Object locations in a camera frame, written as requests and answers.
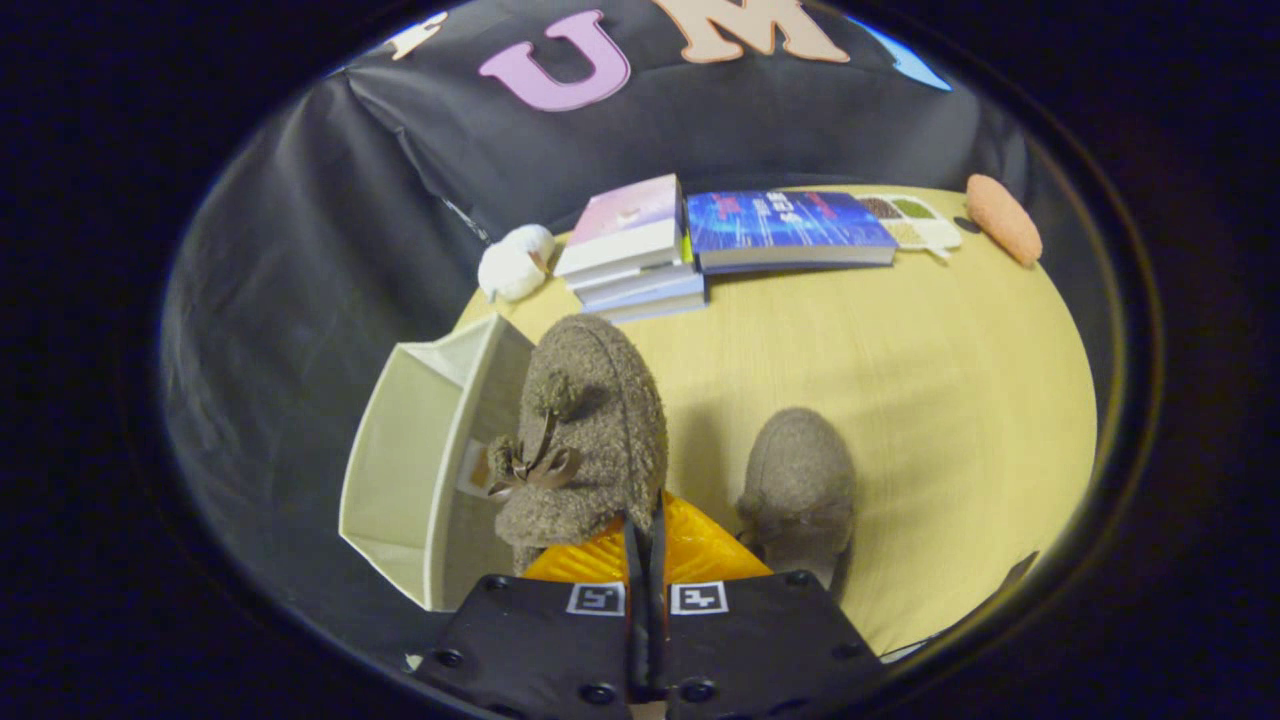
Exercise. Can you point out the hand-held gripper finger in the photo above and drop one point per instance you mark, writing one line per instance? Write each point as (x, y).
(636, 620)
(657, 620)

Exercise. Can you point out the brown fuzzy shoe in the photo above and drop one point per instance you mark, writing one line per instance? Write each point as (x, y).
(800, 470)
(600, 420)

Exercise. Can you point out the cream fabric storage box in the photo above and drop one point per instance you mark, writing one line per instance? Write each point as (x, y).
(400, 470)

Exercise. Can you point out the grey white device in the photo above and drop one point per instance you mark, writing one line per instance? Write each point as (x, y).
(905, 651)

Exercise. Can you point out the grey blue book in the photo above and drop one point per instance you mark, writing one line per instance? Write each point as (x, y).
(650, 298)

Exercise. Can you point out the white plush toy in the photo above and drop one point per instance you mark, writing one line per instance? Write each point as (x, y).
(512, 265)

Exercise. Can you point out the pink cover book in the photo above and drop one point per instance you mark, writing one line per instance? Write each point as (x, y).
(630, 215)

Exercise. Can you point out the blue cover book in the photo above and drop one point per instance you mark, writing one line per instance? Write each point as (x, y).
(785, 225)

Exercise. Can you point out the black backdrop cloth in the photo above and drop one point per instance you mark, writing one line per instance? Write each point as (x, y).
(300, 300)

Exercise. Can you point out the white compartment tray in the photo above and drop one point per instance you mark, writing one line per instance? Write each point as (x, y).
(925, 232)

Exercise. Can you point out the orange oval sponge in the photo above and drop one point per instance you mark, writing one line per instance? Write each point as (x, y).
(1003, 220)

